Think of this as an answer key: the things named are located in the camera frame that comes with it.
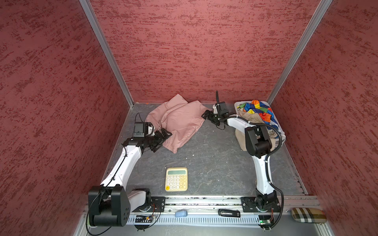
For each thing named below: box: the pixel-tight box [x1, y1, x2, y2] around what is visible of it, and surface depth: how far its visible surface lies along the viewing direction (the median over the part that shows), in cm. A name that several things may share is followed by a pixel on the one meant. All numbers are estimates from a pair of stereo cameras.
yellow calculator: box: [164, 167, 189, 192], surface depth 81 cm
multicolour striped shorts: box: [237, 99, 280, 129], surface depth 105 cm
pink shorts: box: [145, 93, 210, 154], surface depth 111 cm
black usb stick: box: [218, 208, 241, 218], surface depth 71 cm
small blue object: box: [174, 210, 188, 218], surface depth 72 cm
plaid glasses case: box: [290, 207, 327, 224], surface depth 71 cm
